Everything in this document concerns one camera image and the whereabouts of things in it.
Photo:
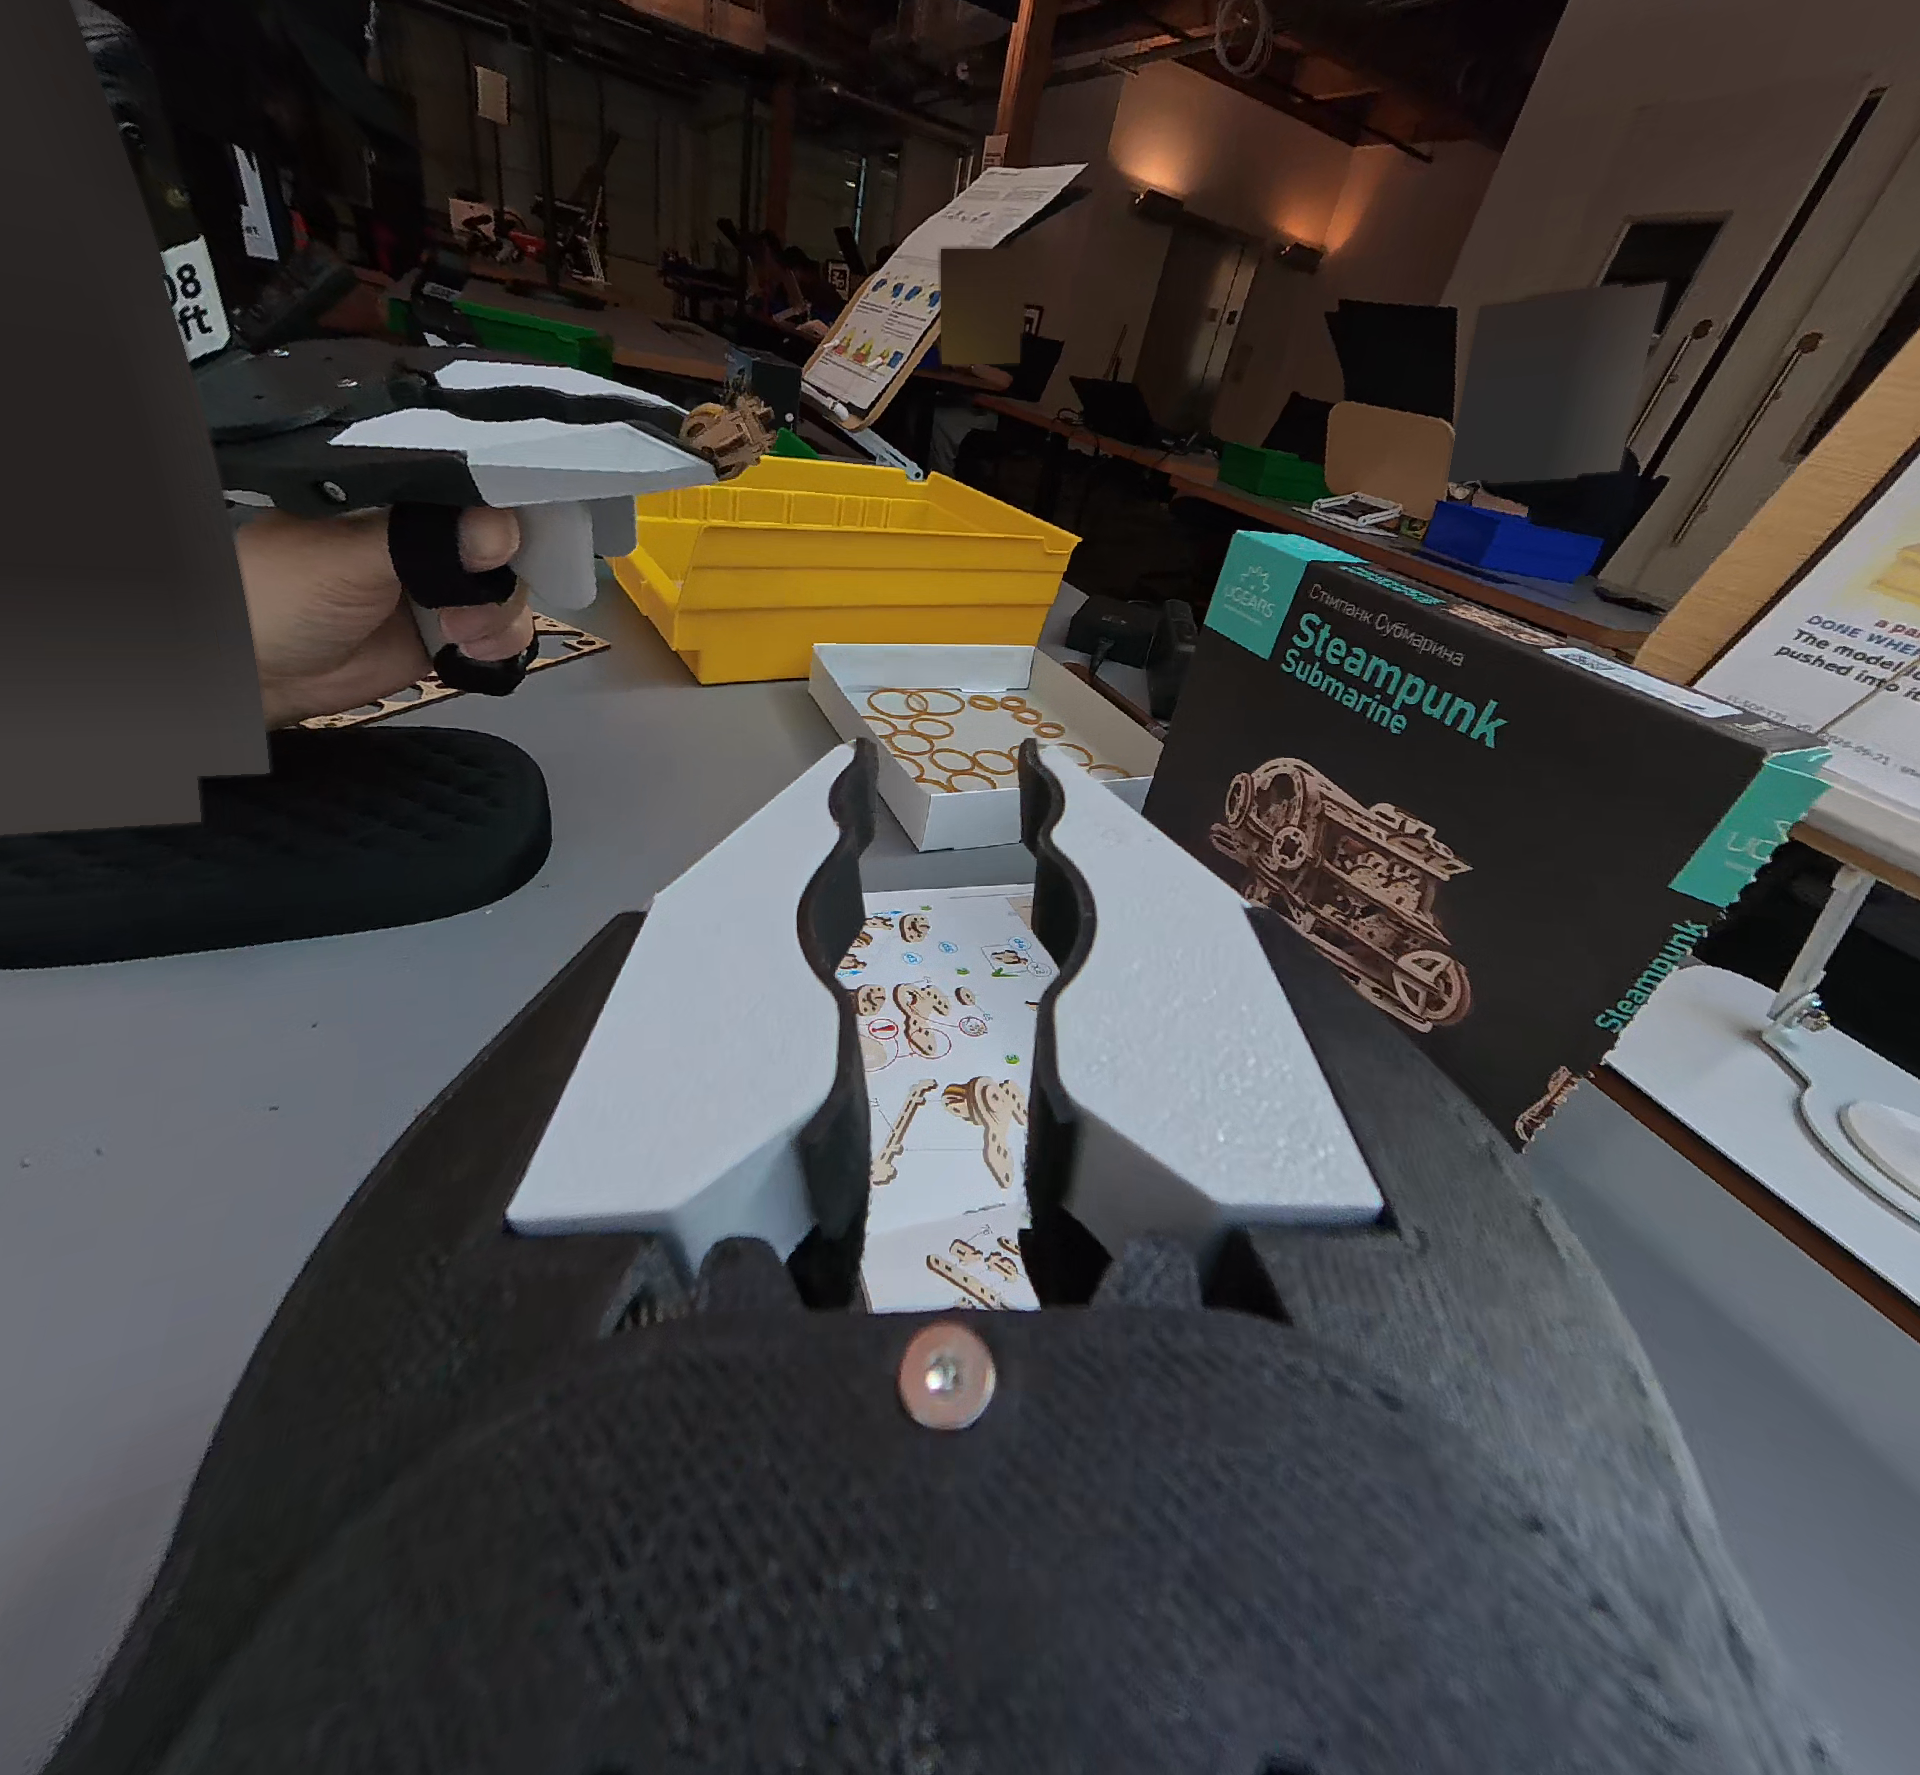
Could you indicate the small dark printed box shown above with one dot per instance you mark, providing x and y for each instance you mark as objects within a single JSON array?
[{"x": 773, "y": 386}]

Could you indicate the grey desk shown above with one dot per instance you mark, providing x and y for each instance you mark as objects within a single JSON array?
[{"x": 226, "y": 1129}]

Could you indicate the black mesh wrist rest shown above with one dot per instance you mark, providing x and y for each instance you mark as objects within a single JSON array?
[{"x": 376, "y": 831}]

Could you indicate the yellow plastic bin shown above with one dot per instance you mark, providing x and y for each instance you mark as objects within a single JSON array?
[{"x": 840, "y": 587}]

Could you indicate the white flat device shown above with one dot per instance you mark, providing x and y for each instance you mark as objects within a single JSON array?
[{"x": 1359, "y": 511}]

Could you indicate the printed instruction sheet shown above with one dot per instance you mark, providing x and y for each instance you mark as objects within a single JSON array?
[{"x": 1859, "y": 649}]

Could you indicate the person's left hand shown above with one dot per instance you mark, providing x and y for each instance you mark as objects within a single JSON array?
[{"x": 329, "y": 619}]

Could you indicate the wooden cutout sheet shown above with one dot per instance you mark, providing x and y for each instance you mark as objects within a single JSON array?
[{"x": 562, "y": 644}]

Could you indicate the black device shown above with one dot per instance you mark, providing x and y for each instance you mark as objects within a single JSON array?
[{"x": 1126, "y": 644}]

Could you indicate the tan chair back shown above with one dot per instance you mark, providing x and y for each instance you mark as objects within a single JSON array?
[{"x": 1388, "y": 456}]

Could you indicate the illustrated instruction booklet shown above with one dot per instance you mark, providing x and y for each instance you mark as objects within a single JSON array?
[{"x": 947, "y": 965}]

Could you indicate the black model kit box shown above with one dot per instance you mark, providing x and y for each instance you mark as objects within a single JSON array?
[{"x": 1574, "y": 816}]

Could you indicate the wall lamp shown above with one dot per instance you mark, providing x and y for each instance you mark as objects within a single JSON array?
[
  {"x": 1157, "y": 208},
  {"x": 1300, "y": 256}
]

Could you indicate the blue plastic bin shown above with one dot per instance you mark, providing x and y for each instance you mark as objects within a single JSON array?
[{"x": 1509, "y": 541}]

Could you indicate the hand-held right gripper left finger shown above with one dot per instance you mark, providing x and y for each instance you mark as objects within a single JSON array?
[{"x": 676, "y": 1054}]

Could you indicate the wooden document stand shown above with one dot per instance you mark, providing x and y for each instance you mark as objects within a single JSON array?
[
  {"x": 1740, "y": 574},
  {"x": 910, "y": 371}
]

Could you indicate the instruction sheet stand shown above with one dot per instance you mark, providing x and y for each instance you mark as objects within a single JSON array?
[{"x": 1005, "y": 201}]

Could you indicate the wooden wheel assembly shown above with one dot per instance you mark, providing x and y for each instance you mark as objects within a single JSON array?
[{"x": 729, "y": 435}]

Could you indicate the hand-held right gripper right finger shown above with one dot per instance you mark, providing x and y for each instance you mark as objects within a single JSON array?
[{"x": 1201, "y": 1054}]

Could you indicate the pile of tan rubber bands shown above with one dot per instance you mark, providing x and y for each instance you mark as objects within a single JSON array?
[{"x": 928, "y": 756}]

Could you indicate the green plastic bin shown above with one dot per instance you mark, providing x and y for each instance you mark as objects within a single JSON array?
[
  {"x": 512, "y": 334},
  {"x": 1271, "y": 474}
]

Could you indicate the white cardboard tray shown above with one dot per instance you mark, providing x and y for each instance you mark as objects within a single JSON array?
[{"x": 961, "y": 828}]

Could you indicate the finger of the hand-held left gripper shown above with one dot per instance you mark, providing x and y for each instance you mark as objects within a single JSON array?
[
  {"x": 553, "y": 462},
  {"x": 525, "y": 378}
]

